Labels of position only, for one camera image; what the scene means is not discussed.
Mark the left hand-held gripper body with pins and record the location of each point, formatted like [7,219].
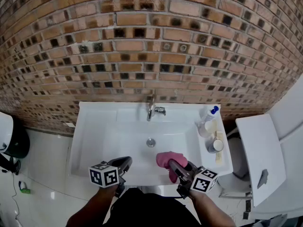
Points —
[104,175]

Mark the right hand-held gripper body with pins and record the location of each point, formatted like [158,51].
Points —
[203,181]

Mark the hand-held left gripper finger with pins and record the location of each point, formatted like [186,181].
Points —
[122,163]

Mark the pink cloth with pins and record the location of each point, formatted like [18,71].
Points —
[163,159]

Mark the chrome faucet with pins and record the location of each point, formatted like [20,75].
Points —
[150,107]

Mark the person's left forearm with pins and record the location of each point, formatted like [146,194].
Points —
[90,209]

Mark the person's right forearm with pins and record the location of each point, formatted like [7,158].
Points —
[210,212]

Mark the pale yellow soap bar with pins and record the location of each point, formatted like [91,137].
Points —
[219,158]
[219,134]

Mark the white ceramic sink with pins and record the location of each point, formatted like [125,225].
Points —
[106,131]

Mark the chrome sink drain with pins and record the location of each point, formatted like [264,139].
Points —
[150,142]

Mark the person's black clothing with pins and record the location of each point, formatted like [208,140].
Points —
[151,209]

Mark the white bottle with blue cap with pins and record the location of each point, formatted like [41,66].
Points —
[209,115]

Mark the small green object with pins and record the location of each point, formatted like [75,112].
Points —
[24,190]

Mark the black and white bin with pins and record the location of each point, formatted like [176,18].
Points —
[19,138]

